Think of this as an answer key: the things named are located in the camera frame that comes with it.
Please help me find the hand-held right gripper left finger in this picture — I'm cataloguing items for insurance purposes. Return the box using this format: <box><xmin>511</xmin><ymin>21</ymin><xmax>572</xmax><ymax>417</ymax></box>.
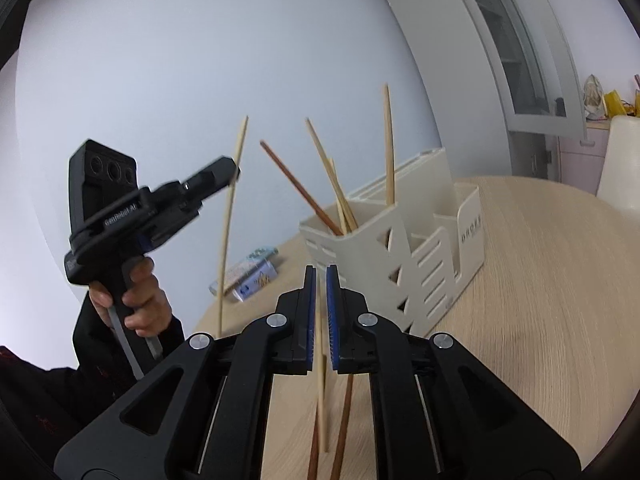
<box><xmin>54</xmin><ymin>265</ymin><xmax>317</xmax><ymax>480</ymax></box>

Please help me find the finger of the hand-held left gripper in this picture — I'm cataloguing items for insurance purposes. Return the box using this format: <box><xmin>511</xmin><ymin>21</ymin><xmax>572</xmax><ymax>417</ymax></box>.
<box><xmin>172</xmin><ymin>156</ymin><xmax>242</xmax><ymax>206</ymax></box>

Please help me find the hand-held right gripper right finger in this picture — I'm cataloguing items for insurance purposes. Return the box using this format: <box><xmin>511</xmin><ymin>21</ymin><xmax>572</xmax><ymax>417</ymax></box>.
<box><xmin>326</xmin><ymin>264</ymin><xmax>582</xmax><ymax>480</ymax></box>

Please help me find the curved light wooden chopstick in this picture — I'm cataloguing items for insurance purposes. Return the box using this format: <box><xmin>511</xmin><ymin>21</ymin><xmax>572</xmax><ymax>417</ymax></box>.
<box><xmin>217</xmin><ymin>116</ymin><xmax>249</xmax><ymax>339</ymax></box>

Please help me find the cream slotted utensil holder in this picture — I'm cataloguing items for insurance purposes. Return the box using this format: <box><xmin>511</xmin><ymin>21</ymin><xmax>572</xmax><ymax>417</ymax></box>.
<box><xmin>299</xmin><ymin>147</ymin><xmax>488</xmax><ymax>339</ymax></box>

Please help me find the dark brown chopstick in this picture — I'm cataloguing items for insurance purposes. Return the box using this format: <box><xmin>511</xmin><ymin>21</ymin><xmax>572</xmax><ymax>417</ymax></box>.
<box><xmin>260</xmin><ymin>141</ymin><xmax>346</xmax><ymax>237</ymax></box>
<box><xmin>329</xmin><ymin>374</ymin><xmax>355</xmax><ymax>480</ymax></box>
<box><xmin>307</xmin><ymin>422</ymin><xmax>321</xmax><ymax>480</ymax></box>

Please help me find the person's left forearm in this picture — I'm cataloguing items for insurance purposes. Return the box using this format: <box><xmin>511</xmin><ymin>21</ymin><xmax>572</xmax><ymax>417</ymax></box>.
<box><xmin>70</xmin><ymin>292</ymin><xmax>187</xmax><ymax>411</ymax></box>

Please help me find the person's left hand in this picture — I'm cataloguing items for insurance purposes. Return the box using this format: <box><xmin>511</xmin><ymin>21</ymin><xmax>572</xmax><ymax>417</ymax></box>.
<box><xmin>87</xmin><ymin>256</ymin><xmax>173</xmax><ymax>339</ymax></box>

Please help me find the tissue pack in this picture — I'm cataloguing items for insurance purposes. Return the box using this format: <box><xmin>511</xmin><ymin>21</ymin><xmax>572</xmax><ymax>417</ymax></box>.
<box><xmin>232</xmin><ymin>260</ymin><xmax>277</xmax><ymax>303</ymax></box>

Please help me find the phone in patterned case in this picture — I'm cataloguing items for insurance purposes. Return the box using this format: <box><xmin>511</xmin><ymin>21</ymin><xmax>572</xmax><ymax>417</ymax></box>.
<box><xmin>209</xmin><ymin>246</ymin><xmax>278</xmax><ymax>297</ymax></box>

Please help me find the person's dark clothing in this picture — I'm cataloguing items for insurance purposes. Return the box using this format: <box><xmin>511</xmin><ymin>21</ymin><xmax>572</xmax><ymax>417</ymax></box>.
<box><xmin>0</xmin><ymin>344</ymin><xmax>101</xmax><ymax>480</ymax></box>

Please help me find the wooden side cabinet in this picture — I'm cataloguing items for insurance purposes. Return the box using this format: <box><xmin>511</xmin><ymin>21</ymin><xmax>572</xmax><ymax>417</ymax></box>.
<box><xmin>552</xmin><ymin>120</ymin><xmax>613</xmax><ymax>193</ymax></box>

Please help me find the grey framed glass door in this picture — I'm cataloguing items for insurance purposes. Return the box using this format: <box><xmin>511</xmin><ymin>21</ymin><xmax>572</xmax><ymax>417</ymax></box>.
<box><xmin>450</xmin><ymin>0</ymin><xmax>588</xmax><ymax>141</ymax></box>

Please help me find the cream plastic chair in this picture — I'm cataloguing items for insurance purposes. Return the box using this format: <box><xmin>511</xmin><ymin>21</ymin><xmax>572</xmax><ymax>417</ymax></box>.
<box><xmin>595</xmin><ymin>114</ymin><xmax>640</xmax><ymax>216</ymax></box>

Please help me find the pale plastic bag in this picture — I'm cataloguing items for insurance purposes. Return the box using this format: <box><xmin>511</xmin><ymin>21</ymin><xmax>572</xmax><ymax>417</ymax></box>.
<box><xmin>582</xmin><ymin>74</ymin><xmax>607</xmax><ymax>121</ymax></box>

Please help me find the yellow plastic bag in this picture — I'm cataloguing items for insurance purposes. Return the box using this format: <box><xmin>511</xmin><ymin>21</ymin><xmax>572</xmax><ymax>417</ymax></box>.
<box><xmin>603</xmin><ymin>91</ymin><xmax>626</xmax><ymax>118</ymax></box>

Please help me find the white door frame panel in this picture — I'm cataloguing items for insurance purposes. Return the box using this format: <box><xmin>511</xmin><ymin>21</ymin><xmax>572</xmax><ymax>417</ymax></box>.
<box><xmin>370</xmin><ymin>0</ymin><xmax>516</xmax><ymax>181</ymax></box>

